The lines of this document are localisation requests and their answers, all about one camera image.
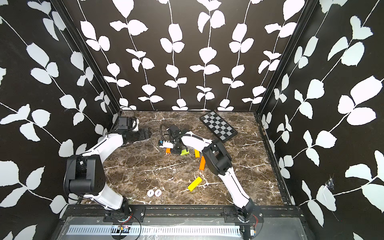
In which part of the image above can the green building block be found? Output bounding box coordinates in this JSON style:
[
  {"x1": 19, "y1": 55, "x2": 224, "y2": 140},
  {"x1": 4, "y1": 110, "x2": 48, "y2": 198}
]
[{"x1": 180, "y1": 149, "x2": 190, "y2": 156}]

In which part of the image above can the long yellow building block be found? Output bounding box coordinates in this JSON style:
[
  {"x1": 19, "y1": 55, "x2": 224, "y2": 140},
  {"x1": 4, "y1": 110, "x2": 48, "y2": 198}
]
[{"x1": 188, "y1": 177, "x2": 202, "y2": 192}]

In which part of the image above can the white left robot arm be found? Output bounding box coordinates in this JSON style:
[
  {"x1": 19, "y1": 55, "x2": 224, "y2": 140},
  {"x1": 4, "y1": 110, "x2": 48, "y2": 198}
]
[{"x1": 63, "y1": 128, "x2": 152, "y2": 215}]

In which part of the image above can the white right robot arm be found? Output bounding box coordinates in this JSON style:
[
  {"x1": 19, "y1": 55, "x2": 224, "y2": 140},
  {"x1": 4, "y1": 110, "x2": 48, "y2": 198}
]
[{"x1": 167, "y1": 125, "x2": 255, "y2": 222}]

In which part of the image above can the black white checkerboard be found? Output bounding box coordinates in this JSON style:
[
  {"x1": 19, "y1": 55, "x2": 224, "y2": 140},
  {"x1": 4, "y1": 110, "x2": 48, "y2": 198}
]
[{"x1": 199, "y1": 111, "x2": 238, "y2": 143}]

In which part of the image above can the round white sticker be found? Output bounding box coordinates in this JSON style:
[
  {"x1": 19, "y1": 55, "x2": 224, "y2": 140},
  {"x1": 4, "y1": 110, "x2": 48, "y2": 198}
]
[{"x1": 147, "y1": 190, "x2": 155, "y2": 197}]

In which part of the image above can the hexagonal white sticker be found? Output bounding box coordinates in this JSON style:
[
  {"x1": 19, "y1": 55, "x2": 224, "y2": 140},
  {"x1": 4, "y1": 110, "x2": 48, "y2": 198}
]
[{"x1": 155, "y1": 190, "x2": 162, "y2": 197}]

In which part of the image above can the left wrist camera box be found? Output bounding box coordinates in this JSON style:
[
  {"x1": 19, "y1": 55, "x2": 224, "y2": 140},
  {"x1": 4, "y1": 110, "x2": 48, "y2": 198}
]
[{"x1": 115, "y1": 117, "x2": 139, "y2": 132}]

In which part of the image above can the black front frame rail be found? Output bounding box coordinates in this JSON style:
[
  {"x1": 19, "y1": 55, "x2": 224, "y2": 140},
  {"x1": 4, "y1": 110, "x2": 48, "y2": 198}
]
[{"x1": 63, "y1": 205, "x2": 305, "y2": 224}]

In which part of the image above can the white perforated rail strip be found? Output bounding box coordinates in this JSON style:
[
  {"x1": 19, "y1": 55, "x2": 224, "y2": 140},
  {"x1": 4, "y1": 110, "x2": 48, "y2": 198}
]
[{"x1": 65, "y1": 225, "x2": 241, "y2": 237}]

